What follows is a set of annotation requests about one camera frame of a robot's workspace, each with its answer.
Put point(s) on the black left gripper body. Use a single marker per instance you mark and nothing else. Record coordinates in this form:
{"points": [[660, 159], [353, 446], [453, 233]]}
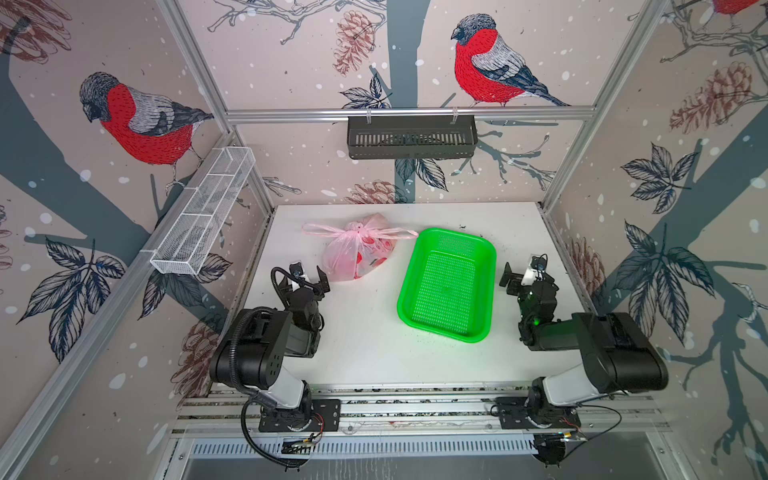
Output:
{"points": [[315, 295]]}

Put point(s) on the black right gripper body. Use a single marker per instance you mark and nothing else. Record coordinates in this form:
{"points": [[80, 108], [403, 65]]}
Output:
{"points": [[525, 296]]}

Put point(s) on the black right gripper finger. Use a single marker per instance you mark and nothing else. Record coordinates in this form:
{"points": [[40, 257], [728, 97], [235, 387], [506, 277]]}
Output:
{"points": [[511, 281], [539, 263]]}

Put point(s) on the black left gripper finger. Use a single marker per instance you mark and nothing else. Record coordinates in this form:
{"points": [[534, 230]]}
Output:
{"points": [[322, 286], [296, 271]]}

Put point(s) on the pink plastic bag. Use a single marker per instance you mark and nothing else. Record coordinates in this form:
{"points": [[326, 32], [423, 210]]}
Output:
{"points": [[358, 248]]}

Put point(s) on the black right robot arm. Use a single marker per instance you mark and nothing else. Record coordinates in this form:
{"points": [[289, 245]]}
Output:
{"points": [[616, 357]]}

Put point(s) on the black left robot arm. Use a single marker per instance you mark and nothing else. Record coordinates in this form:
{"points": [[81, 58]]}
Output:
{"points": [[250, 356]]}

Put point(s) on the green plastic basket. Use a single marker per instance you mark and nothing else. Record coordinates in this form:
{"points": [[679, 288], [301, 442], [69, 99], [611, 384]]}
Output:
{"points": [[448, 288]]}

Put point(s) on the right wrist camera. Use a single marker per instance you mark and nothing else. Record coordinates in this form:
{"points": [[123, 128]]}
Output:
{"points": [[530, 276]]}

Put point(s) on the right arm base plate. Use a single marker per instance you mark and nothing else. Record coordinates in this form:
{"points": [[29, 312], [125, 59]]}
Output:
{"points": [[521, 413]]}

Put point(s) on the white wire mesh shelf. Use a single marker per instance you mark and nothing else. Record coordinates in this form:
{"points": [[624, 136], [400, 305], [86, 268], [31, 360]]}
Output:
{"points": [[189, 241]]}

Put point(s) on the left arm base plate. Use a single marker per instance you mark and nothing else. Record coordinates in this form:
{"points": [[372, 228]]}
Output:
{"points": [[321, 415]]}

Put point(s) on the black hanging wire basket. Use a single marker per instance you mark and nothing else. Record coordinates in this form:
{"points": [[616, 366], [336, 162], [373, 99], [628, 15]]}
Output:
{"points": [[411, 137]]}

